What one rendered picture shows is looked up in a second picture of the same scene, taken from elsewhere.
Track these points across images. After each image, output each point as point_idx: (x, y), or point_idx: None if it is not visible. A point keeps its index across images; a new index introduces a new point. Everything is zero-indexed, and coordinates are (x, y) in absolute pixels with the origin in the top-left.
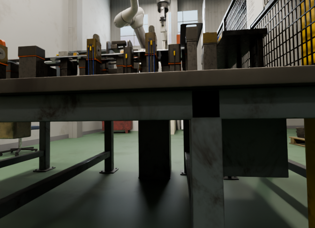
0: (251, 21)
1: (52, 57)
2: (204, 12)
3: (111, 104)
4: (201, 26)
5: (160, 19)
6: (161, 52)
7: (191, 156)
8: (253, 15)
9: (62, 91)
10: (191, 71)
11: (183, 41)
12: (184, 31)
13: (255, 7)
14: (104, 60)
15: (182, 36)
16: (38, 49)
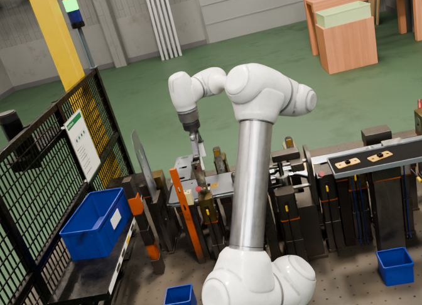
0: (91, 174)
1: (363, 146)
2: (139, 148)
3: None
4: (176, 160)
5: (202, 140)
6: (211, 181)
7: None
8: (91, 168)
9: None
10: (206, 171)
11: (187, 170)
12: (188, 160)
13: (91, 159)
14: (304, 173)
15: (189, 164)
16: (362, 133)
